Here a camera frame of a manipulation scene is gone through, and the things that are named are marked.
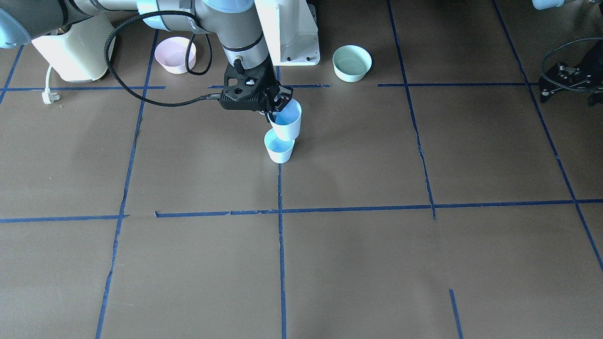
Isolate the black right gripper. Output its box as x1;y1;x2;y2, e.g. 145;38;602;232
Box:
219;61;293;123

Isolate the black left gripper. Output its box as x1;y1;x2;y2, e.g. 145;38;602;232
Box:
538;47;603;106

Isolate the light blue cup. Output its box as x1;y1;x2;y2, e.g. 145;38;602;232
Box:
270;99;302;141
263;129;295;164

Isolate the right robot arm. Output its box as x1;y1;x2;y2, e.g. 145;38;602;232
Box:
0;0;293;122

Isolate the green bowl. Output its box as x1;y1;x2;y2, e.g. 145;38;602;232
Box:
332;45;373;83

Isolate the pink bowl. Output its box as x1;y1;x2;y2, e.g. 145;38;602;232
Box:
154;36;196;74

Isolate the cream toaster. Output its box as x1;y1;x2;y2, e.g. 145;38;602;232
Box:
32;14;114;83

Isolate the white power plug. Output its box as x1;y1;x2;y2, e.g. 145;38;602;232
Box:
41;65;60;105

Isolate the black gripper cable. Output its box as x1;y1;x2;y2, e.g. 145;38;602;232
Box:
540;37;603;94
104;10;222;107

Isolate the white pedestal column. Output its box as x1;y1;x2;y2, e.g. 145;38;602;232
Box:
254;0;321;66

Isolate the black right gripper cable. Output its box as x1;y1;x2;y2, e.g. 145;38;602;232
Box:
104;10;222;107

